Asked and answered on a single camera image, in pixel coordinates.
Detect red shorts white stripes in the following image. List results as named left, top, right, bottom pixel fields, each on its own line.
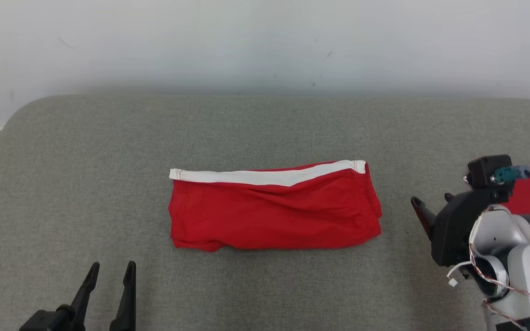
left=168, top=160, right=383, bottom=252

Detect grey fabric sofa seat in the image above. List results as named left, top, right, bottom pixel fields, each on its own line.
left=0, top=94, right=530, bottom=331

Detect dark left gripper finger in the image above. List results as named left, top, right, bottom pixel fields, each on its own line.
left=109, top=261, right=137, bottom=331
left=69, top=262, right=101, bottom=331

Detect black cable teal plug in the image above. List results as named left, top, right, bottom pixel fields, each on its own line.
left=495, top=165, right=530, bottom=230

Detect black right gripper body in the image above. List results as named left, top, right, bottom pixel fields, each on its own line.
left=432, top=188, right=513, bottom=268

